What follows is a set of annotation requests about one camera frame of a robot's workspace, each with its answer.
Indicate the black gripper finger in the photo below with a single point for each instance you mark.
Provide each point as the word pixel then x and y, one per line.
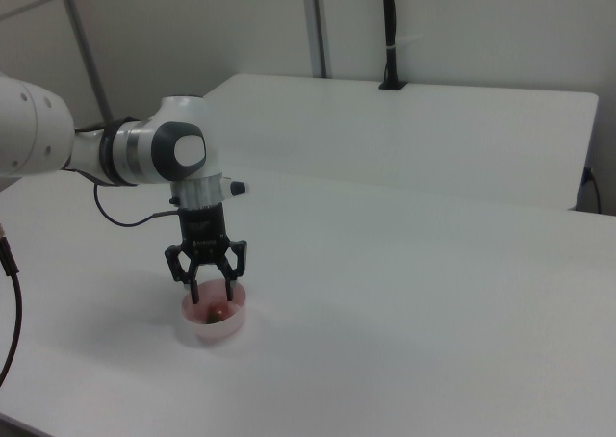
pixel 236 261
pixel 183 264

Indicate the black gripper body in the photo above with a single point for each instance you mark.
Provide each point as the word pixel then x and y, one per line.
pixel 204 232

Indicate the red strawberry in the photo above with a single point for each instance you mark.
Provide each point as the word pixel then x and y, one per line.
pixel 215 312

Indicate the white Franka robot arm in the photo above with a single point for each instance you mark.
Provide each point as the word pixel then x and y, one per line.
pixel 96 138

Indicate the pink plastic bowl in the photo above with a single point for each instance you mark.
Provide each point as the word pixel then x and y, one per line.
pixel 212 328

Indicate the white wrist adapter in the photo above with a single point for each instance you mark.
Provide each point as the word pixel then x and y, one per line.
pixel 202 191

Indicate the grey metal partition post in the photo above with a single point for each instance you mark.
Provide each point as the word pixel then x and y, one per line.
pixel 315 23
pixel 84 47

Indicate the black camera pole with base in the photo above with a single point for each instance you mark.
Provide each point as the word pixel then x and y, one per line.
pixel 391 37

